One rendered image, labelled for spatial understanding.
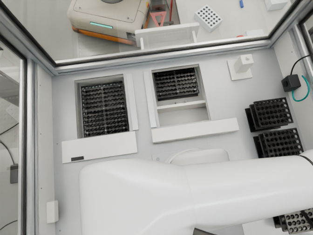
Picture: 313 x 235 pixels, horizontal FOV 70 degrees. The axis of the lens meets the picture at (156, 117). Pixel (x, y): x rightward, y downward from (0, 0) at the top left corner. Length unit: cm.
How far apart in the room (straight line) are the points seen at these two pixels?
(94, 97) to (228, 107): 55
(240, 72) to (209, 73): 12
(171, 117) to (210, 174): 72
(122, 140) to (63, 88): 33
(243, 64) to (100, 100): 58
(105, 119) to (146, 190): 69
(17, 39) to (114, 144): 45
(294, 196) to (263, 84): 73
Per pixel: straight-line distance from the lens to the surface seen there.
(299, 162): 34
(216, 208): 28
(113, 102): 95
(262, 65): 105
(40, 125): 86
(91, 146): 87
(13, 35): 81
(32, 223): 80
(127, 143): 84
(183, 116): 100
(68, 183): 90
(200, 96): 103
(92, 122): 98
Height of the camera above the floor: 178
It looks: 75 degrees down
